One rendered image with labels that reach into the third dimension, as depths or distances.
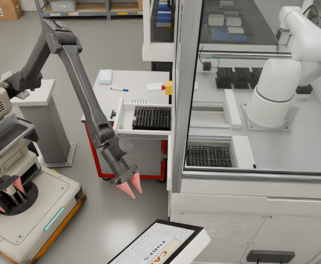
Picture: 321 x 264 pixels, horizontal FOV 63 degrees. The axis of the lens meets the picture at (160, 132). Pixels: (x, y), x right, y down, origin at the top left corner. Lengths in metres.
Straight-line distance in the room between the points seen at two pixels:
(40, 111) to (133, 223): 1.12
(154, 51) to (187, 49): 1.53
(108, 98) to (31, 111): 0.61
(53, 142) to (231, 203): 1.64
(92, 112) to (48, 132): 1.41
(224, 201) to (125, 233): 1.07
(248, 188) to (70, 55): 0.87
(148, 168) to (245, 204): 1.05
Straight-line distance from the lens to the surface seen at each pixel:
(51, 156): 2.57
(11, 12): 5.76
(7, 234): 2.05
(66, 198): 2.05
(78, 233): 2.21
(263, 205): 1.32
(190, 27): 0.69
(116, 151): 0.89
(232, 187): 1.17
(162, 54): 2.25
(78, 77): 0.99
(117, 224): 2.17
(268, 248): 1.81
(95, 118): 0.95
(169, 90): 1.81
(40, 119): 2.26
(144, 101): 1.85
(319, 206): 1.41
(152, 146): 1.93
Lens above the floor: 1.94
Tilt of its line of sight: 45 degrees down
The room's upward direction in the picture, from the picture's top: 1 degrees clockwise
